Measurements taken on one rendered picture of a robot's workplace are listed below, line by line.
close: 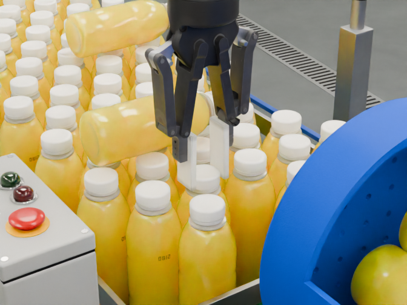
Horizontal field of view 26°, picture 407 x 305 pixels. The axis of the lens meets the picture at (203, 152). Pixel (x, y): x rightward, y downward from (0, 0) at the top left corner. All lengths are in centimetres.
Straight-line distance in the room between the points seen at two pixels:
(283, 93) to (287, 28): 77
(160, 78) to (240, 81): 11
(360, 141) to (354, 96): 63
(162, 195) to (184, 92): 12
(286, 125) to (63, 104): 31
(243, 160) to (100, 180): 17
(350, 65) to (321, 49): 284
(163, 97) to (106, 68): 38
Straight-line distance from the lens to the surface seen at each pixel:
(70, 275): 89
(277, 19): 460
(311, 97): 374
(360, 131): 80
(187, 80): 94
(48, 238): 88
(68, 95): 122
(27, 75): 132
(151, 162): 104
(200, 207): 95
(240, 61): 98
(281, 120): 114
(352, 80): 140
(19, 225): 88
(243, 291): 100
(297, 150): 107
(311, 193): 78
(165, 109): 93
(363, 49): 139
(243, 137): 109
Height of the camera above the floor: 159
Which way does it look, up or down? 29 degrees down
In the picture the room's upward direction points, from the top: straight up
